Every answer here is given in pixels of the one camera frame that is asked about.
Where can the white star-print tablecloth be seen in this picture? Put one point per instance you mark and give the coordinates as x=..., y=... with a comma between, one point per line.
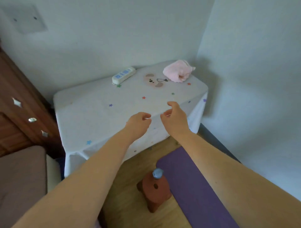
x=122, y=110

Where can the brown wooden cabinet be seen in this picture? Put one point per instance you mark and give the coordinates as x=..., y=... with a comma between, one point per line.
x=21, y=112

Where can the person's right forearm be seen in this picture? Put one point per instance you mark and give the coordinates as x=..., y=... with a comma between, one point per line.
x=235, y=185

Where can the person's left forearm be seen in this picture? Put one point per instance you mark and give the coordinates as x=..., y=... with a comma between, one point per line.
x=77, y=185

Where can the white power strip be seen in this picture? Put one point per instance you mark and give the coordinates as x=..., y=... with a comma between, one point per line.
x=123, y=75

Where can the person's left fingers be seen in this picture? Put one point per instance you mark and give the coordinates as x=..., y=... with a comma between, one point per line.
x=146, y=118

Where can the person's right thumb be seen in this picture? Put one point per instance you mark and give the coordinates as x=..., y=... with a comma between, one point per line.
x=174, y=105

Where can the brown cushioned sofa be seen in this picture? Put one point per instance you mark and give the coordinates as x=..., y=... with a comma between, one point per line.
x=23, y=183

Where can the white wall panel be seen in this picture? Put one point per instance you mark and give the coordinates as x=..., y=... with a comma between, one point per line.
x=26, y=19

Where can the pink folded towel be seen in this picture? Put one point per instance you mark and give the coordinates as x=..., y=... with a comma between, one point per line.
x=178, y=71

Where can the person's left hand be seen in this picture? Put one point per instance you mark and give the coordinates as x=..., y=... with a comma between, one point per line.
x=136, y=125

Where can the purple yoga mat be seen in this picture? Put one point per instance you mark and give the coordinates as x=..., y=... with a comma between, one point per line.
x=192, y=188

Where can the person's right hand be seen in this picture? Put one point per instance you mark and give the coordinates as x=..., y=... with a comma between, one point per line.
x=176, y=123

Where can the brown plastic stool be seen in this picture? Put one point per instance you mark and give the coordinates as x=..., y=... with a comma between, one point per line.
x=155, y=190

